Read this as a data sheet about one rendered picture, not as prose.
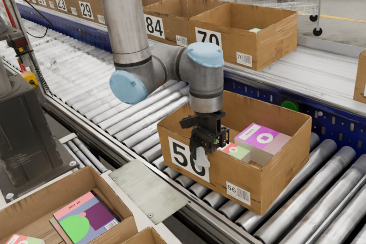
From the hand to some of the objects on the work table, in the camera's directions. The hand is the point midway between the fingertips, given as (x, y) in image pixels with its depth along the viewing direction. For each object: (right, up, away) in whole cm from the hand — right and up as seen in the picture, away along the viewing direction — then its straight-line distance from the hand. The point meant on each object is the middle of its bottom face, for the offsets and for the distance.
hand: (203, 163), depth 105 cm
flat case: (-34, -16, -4) cm, 37 cm away
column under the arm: (-62, -5, +25) cm, 66 cm away
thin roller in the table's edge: (-44, -3, +27) cm, 51 cm away
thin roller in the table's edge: (-42, -2, +28) cm, 50 cm away
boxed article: (-48, -23, -10) cm, 55 cm away
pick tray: (-41, -22, -8) cm, 47 cm away
